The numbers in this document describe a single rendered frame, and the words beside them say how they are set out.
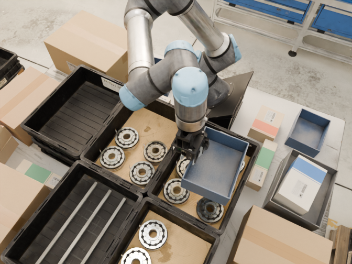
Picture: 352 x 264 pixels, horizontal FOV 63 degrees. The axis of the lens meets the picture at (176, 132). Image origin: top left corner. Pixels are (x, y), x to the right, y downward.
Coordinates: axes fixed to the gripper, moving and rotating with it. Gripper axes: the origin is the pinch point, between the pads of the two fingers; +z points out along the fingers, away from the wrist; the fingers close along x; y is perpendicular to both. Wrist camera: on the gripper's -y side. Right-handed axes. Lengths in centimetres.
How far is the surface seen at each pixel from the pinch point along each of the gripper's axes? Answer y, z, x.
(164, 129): -19.7, 27.6, -23.5
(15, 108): 2, 19, -86
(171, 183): 2.8, 25.9, -8.6
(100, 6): -170, 98, -185
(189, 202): 5.8, 29.6, 0.8
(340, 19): -196, 71, 41
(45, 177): 21, 31, -60
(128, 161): 1.4, 27.0, -29.6
